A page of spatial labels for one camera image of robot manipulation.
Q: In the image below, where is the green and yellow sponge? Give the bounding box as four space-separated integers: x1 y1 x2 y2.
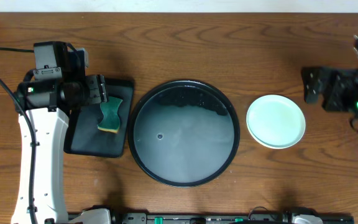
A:
97 96 123 134

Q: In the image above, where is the mint green plate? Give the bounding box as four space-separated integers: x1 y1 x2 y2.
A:
246 95 306 149

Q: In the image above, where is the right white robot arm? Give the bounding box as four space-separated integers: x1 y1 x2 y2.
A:
301 34 358 119

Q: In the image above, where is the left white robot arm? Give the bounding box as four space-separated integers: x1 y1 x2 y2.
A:
11 75 108 223

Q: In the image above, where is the black rectangular tray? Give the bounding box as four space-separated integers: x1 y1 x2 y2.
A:
64 78 134 158

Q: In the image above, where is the black round serving tray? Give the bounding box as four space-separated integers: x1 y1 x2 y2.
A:
127 80 241 187

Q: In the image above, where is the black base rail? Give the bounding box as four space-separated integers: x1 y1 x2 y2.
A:
68 206 355 224

